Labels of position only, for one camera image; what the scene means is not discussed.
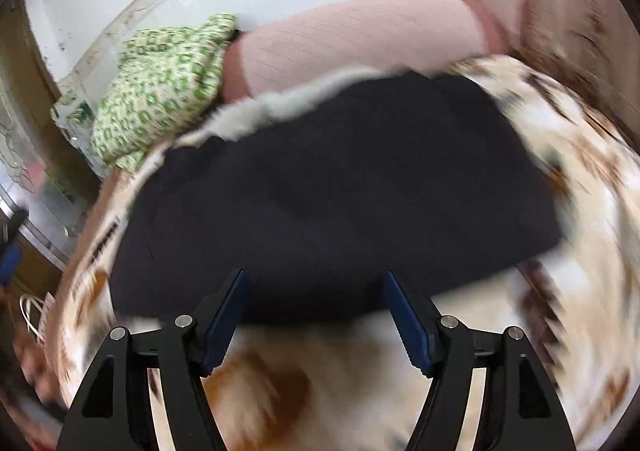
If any black coat with fur collar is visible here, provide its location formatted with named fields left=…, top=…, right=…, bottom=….
left=108, top=72, right=561, bottom=325

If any leaf pattern beige blanket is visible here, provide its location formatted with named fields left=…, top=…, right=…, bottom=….
left=44, top=55, right=639, bottom=450

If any glass panel door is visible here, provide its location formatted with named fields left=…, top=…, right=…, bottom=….
left=1, top=66, right=99, bottom=269

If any green printed plastic bag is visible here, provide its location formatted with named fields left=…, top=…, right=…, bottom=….
left=50, top=89, right=108, bottom=180

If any green patterned folded quilt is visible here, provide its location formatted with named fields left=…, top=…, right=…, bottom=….
left=91, top=13, right=236, bottom=170

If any striped floral sofa backrest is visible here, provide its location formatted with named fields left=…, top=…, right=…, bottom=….
left=521, top=0, right=639, bottom=148

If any pink quilted bolster cushion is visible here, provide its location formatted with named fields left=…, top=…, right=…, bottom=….
left=221, top=0, right=509, bottom=103

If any white cable loop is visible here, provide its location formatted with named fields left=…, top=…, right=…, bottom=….
left=18, top=291, right=57, bottom=347

